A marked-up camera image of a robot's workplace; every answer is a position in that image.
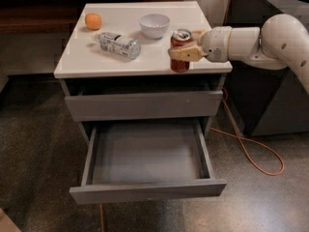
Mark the dark wooden bench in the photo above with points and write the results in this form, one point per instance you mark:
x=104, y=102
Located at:
x=46, y=16

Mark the grey top drawer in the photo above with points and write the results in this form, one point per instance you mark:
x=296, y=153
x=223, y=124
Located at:
x=143, y=105

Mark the white bowl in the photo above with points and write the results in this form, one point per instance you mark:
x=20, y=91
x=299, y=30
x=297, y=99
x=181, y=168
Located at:
x=154, y=26

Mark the grey cabinet with white top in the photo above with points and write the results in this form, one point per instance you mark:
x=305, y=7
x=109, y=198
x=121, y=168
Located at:
x=85, y=69

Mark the orange fruit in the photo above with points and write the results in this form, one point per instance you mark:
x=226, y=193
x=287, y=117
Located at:
x=93, y=21

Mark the grey drawer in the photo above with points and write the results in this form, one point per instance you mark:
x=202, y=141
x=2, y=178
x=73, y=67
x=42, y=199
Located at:
x=146, y=161
x=143, y=105

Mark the black counter cabinet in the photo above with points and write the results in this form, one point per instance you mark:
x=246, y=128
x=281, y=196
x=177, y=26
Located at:
x=263, y=102

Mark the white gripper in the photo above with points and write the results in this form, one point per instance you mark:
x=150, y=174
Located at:
x=214, y=43

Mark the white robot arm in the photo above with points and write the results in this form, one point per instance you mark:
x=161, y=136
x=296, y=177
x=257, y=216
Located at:
x=282, y=42

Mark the clear plastic water bottle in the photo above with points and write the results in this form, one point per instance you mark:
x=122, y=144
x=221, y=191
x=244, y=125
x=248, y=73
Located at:
x=119, y=44

